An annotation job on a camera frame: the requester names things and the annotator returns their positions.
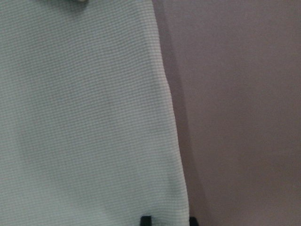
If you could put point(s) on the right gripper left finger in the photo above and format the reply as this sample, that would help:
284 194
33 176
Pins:
146 221

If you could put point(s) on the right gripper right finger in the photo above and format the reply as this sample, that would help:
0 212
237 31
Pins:
193 221

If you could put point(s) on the green long-sleeve shirt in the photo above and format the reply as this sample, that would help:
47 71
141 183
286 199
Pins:
87 127

